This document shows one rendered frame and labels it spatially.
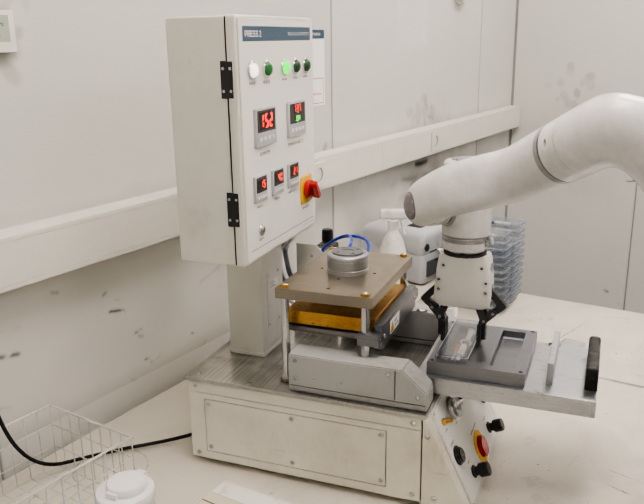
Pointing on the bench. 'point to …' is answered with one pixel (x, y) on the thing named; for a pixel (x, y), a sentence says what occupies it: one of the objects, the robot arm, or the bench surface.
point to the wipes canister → (126, 489)
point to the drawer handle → (593, 364)
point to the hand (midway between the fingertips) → (461, 331)
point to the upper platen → (337, 316)
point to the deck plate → (242, 366)
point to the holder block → (492, 358)
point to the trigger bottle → (392, 244)
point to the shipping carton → (237, 496)
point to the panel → (465, 438)
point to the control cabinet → (244, 158)
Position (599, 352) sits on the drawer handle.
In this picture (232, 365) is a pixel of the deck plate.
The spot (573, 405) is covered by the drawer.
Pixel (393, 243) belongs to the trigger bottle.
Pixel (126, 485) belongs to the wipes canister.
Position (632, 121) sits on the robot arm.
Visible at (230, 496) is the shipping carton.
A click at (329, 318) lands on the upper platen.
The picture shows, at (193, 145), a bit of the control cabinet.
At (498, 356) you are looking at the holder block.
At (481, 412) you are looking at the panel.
